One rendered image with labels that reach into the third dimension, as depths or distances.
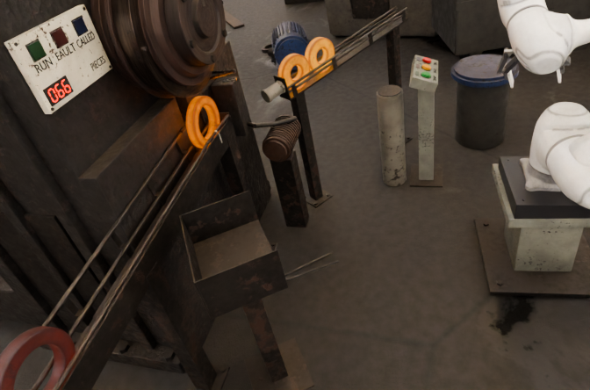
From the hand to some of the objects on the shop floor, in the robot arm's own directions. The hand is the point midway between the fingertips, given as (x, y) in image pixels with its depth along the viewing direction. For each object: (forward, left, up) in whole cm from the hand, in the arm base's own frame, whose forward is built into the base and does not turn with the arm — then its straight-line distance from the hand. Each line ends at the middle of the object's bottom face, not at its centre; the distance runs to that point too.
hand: (535, 80), depth 141 cm
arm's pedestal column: (-11, +5, -74) cm, 75 cm away
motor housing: (+92, -10, -77) cm, 120 cm away
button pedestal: (+33, -46, -74) cm, 93 cm away
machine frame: (+148, +23, -80) cm, 170 cm away
